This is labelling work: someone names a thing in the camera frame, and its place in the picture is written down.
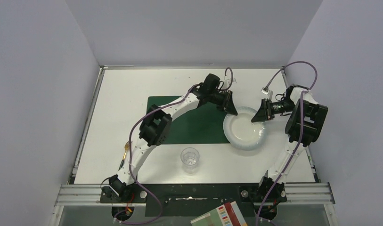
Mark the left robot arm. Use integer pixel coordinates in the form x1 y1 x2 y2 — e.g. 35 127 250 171
108 73 238 198

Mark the clear plastic cup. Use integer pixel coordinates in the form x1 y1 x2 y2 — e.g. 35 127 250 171
180 147 200 174

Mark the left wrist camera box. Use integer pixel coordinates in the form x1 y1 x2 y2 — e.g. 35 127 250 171
224 77 236 86

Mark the white plate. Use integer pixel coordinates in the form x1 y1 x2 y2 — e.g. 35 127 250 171
223 106 267 151

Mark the aluminium frame rail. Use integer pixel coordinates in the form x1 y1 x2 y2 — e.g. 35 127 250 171
55 183 335 206

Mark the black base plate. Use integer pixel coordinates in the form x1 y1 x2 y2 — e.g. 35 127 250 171
100 183 287 217

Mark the gold fork black handle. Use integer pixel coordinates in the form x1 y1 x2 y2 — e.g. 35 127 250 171
119 141 131 169

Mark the colourful booklet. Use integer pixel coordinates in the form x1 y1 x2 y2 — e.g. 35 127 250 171
190 202 247 226

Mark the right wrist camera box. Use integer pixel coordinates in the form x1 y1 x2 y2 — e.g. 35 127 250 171
261 87 273 98

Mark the green placemat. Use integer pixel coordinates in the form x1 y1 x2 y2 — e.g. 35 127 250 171
163 103 229 145

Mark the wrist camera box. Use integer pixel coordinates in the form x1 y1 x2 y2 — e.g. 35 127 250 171
224 77 236 86
261 87 273 98

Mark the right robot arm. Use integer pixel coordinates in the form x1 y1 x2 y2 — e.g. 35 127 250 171
251 84 328 202

